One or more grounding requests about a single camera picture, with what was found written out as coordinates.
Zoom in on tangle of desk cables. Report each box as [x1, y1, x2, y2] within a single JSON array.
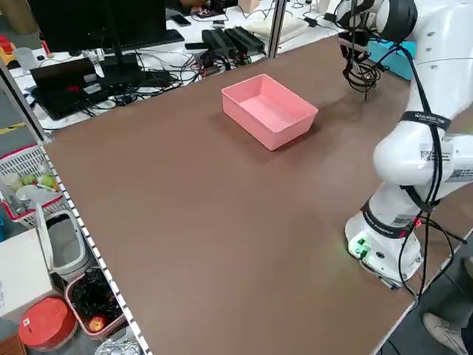
[[110, 47, 241, 110]]

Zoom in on black power brick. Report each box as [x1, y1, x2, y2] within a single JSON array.
[[224, 26, 266, 56], [201, 28, 237, 58]]

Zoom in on black braided cable coil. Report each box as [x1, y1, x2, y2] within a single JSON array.
[[342, 61, 384, 103]]

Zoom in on slanted aluminium frame post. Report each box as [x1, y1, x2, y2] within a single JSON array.
[[0, 61, 52, 143]]

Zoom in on white cardboard box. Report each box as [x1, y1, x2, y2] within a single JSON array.
[[0, 227, 54, 319]]

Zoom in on translucent plastic cup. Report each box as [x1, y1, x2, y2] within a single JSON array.
[[13, 47, 40, 71]]

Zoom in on red apple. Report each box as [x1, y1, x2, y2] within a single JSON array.
[[88, 315, 107, 333]]

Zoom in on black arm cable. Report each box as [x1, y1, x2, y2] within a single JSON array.
[[347, 0, 467, 299]]

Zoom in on silver foil bag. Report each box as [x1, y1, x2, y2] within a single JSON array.
[[95, 327, 149, 355]]

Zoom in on thin black cable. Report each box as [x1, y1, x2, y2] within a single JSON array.
[[361, 61, 389, 81]]

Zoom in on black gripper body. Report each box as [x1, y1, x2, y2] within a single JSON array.
[[337, 31, 370, 51]]

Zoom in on white plastic basket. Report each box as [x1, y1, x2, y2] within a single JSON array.
[[0, 143, 64, 227]]

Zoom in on black laptop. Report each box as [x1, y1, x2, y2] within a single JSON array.
[[29, 57, 114, 121]]

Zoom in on blue plastic box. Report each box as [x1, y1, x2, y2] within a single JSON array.
[[367, 38, 415, 81]]

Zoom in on yellow and red toy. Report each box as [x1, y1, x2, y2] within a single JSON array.
[[0, 35, 18, 67]]

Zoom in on aluminium table edge rail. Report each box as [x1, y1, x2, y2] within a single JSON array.
[[44, 143, 153, 355]]

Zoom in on white foam pad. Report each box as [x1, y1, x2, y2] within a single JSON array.
[[243, 15, 310, 38]]

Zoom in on pink waste bin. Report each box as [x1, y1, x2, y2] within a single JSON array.
[[64, 268, 130, 337]]

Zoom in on white trash bin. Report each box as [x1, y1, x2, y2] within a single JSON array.
[[35, 201, 92, 284]]

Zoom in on black computer monitor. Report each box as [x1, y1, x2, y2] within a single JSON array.
[[27, 0, 167, 88]]

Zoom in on pink plastic box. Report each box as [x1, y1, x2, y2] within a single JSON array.
[[221, 73, 319, 152]]

